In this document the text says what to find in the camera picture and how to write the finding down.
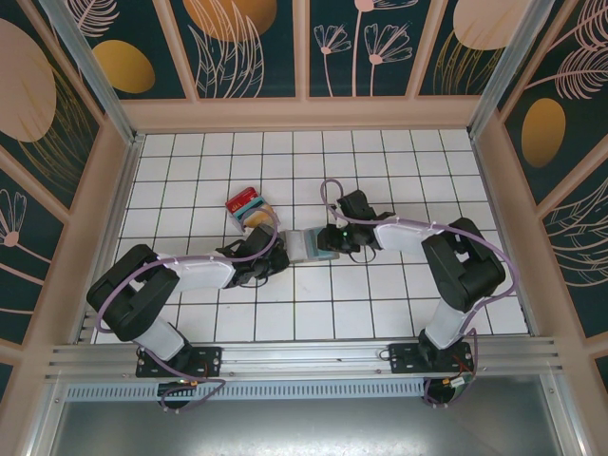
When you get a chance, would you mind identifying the grey card holder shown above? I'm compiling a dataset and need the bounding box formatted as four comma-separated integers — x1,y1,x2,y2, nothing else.
286,227,341,265

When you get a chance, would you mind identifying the light blue credit card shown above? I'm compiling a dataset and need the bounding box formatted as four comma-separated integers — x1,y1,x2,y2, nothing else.
306,228,334,261

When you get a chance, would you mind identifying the gold card with black stripe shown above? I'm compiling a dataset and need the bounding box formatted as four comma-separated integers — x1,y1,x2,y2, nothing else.
241,206,276,232

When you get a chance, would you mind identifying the red card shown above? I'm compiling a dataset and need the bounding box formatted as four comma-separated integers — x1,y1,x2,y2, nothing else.
225,187,258,214

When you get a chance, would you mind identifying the brushed metal panel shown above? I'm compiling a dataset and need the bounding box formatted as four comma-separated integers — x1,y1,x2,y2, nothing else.
47,374,566,456

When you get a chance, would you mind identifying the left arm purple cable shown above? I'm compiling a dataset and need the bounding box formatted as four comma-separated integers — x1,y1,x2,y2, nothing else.
97,208,281,414

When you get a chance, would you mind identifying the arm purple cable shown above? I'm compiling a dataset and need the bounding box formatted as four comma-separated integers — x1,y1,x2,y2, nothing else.
97,208,281,414
321,178,519,409

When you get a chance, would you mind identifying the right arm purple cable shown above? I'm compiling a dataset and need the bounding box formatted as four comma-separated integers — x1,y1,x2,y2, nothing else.
321,178,519,409

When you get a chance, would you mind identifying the aluminium mounting rail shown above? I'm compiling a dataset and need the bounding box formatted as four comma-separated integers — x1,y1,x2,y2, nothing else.
45,335,566,382

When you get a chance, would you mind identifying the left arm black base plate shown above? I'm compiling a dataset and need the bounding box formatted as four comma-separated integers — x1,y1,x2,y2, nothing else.
136,346,223,379

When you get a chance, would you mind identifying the grey slotted cable duct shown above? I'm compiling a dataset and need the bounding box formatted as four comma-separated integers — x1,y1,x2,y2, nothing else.
64,381,428,401

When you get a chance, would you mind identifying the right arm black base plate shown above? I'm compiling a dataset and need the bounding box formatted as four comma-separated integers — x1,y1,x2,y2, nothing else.
388,342,476,376

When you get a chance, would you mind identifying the aluminium side rail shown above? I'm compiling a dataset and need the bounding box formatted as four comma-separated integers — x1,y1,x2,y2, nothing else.
73,134,145,344

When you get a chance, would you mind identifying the aluminium corner post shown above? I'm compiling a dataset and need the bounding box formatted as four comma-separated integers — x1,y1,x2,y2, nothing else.
467,0,556,138
39,0,143,146

